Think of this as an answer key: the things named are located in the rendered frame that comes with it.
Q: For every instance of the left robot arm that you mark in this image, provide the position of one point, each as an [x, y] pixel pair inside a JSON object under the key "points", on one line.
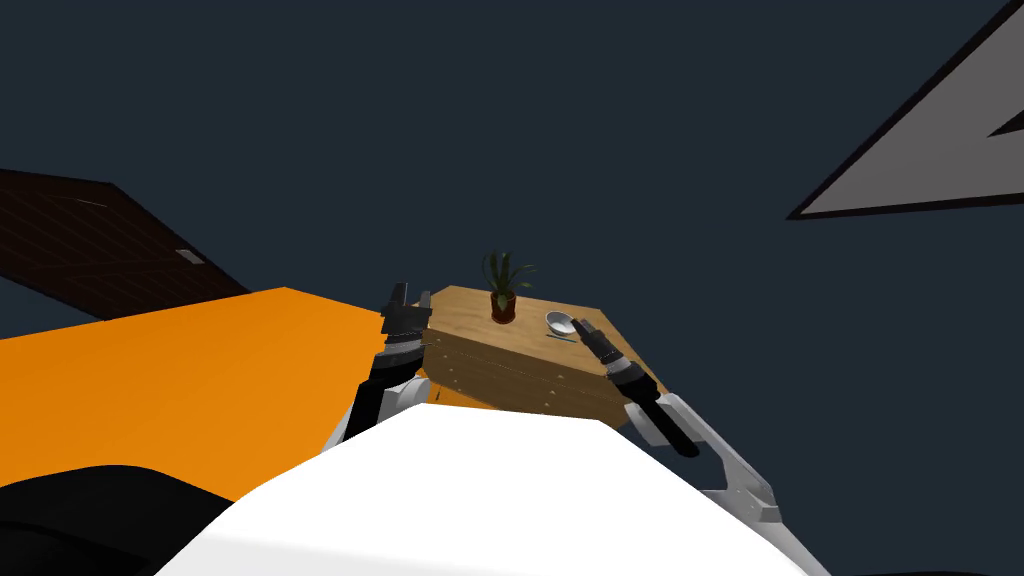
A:
{"points": [[376, 400]]}

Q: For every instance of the thin green stick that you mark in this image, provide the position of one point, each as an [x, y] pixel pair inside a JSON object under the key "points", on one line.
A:
{"points": [[560, 338]]}

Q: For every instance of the dark brown door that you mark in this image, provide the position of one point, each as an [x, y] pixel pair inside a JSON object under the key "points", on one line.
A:
{"points": [[96, 248]]}

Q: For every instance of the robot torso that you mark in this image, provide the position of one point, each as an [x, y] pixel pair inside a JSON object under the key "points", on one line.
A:
{"points": [[496, 496]]}

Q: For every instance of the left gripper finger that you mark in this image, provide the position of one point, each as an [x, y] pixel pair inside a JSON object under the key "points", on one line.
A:
{"points": [[424, 302], [399, 298]]}

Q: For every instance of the grey picture with black frame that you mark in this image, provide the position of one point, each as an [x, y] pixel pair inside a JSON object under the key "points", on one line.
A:
{"points": [[936, 136]]}

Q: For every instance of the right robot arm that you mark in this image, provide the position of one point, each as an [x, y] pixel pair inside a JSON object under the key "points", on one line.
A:
{"points": [[680, 424]]}

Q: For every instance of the white bowl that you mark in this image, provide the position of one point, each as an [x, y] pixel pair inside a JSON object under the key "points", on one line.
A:
{"points": [[559, 322]]}

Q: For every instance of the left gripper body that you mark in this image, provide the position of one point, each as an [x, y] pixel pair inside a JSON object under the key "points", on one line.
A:
{"points": [[405, 322]]}

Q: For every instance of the potted green plant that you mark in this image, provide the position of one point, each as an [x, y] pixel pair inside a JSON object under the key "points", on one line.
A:
{"points": [[503, 304]]}

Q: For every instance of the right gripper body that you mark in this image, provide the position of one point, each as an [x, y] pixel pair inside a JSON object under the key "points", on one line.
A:
{"points": [[594, 340]]}

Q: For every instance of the wooden table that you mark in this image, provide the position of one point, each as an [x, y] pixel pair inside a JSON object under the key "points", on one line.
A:
{"points": [[472, 320]]}

